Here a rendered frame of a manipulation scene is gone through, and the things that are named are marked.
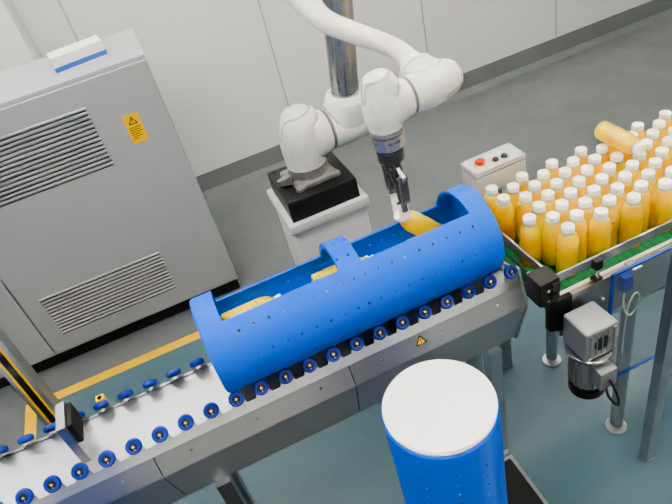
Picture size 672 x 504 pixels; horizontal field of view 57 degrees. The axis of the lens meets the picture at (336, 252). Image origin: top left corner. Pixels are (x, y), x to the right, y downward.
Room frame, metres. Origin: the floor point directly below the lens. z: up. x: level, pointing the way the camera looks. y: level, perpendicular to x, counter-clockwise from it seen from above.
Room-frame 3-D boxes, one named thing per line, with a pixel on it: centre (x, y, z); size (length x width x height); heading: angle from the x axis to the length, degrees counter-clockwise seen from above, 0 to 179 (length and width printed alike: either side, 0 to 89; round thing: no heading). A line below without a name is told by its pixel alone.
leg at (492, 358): (1.38, -0.42, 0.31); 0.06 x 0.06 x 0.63; 13
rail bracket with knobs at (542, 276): (1.28, -0.56, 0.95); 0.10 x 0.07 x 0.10; 13
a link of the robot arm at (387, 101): (1.47, -0.23, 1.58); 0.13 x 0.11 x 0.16; 107
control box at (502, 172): (1.79, -0.61, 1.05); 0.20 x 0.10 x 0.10; 103
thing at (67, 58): (2.98, 0.91, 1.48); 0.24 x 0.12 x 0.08; 110
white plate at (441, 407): (0.92, -0.14, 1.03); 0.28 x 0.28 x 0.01
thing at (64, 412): (1.17, 0.83, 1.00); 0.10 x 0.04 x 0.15; 13
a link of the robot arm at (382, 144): (1.46, -0.22, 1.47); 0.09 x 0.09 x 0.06
